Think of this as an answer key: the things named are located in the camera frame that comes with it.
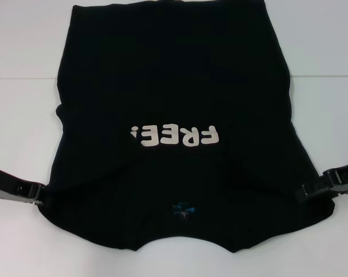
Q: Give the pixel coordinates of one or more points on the black shirt with FREE print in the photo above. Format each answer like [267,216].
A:
[173,86]

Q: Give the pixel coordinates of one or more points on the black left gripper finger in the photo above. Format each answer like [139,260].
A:
[32,191]
[40,202]

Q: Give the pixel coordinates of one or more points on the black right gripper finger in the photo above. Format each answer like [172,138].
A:
[315,187]
[312,197]

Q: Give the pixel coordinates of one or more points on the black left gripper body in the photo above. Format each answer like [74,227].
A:
[6,184]

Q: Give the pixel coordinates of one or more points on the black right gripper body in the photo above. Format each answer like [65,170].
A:
[347,179]

